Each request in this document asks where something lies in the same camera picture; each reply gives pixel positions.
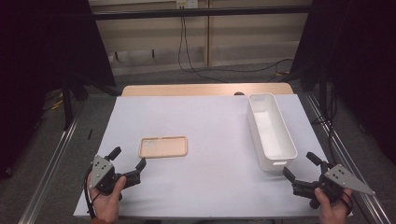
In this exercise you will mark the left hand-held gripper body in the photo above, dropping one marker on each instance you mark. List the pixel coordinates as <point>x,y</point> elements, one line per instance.
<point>104,177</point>

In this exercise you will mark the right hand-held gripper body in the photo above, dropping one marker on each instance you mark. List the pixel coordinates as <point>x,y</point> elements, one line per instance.
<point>334,183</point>

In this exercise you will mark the beige phone case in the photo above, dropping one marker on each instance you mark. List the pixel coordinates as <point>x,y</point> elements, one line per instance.
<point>165,147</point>

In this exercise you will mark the person's left hand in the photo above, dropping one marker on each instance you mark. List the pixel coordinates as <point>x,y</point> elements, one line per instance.
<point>106,207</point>

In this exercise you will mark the person's right hand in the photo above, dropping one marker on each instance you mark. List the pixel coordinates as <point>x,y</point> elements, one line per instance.
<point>333,213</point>

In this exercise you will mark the small black stick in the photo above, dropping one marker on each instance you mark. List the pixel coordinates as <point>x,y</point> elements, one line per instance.
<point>90,134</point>

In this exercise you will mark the white plastic bin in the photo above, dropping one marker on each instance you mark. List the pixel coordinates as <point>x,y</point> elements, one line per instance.
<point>271,133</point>

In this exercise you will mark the black metal stand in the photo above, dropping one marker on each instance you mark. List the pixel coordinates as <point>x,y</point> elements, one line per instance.
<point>67,105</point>
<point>323,93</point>

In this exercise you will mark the white table mat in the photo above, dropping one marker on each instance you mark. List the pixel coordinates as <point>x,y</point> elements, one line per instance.
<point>202,124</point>

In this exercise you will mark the wooden table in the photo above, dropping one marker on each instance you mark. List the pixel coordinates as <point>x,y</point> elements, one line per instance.
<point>186,89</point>

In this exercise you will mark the dark table grommet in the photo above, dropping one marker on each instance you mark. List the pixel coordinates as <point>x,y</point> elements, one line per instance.
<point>239,93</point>

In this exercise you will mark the dark curtain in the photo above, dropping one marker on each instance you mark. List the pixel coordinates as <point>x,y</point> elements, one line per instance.
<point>358,62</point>
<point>37,62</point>

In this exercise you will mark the black horizontal bar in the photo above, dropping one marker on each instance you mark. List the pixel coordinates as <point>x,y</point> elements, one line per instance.
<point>199,12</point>

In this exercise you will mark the metal floor rail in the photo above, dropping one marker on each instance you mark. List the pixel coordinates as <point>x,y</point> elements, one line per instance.
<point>46,177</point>
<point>342,155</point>

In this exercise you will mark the white wall socket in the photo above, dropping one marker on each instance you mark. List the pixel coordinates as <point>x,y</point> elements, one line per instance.
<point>186,3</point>

